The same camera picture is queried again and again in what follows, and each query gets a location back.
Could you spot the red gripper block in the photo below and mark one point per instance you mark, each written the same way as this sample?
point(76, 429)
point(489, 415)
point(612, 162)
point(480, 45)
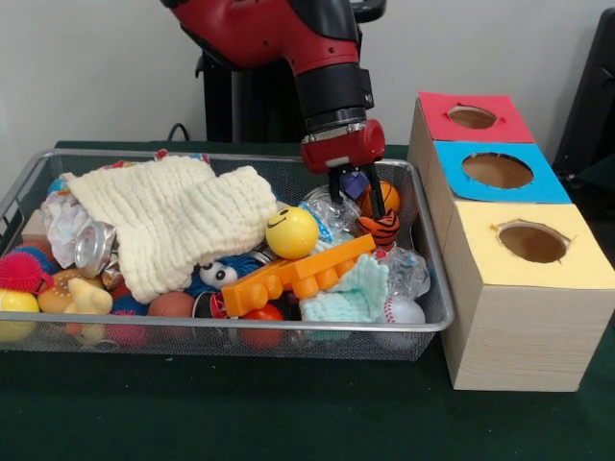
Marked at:
point(346, 146)

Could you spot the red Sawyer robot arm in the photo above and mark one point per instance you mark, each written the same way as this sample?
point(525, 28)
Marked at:
point(269, 33)

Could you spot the wooden box with three holes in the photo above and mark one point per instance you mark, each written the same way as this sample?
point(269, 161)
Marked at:
point(519, 336)

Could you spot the purple toy block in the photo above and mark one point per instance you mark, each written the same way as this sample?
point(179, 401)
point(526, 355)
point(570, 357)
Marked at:
point(354, 185)

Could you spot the small orange basketball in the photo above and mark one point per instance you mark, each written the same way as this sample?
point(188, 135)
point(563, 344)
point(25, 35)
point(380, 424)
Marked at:
point(390, 197)

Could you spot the orange tiger striped toy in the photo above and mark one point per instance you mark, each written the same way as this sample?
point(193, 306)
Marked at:
point(379, 230)

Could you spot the yellow smiley ball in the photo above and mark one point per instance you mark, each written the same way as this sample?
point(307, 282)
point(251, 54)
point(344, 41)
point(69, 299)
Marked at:
point(292, 235)

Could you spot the orange toy building brick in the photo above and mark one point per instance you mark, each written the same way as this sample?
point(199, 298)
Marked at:
point(298, 274)

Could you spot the light blue knitted cloth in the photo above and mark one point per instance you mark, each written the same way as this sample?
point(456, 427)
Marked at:
point(346, 298)

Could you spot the white baseball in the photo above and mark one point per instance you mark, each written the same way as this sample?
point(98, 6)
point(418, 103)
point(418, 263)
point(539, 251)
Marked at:
point(401, 309)

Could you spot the cream knitted cloth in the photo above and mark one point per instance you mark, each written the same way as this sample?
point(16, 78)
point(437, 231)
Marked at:
point(163, 216)

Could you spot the dark green table cloth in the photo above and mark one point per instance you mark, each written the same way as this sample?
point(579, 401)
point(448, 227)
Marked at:
point(240, 413)

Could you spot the black upright panel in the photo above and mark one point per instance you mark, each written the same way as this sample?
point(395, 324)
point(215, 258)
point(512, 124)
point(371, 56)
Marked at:
point(596, 96)

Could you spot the crushed silver can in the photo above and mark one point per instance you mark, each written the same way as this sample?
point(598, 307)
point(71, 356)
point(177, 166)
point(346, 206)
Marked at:
point(93, 249)

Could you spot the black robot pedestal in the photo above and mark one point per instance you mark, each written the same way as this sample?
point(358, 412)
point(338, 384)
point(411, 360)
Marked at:
point(250, 105)

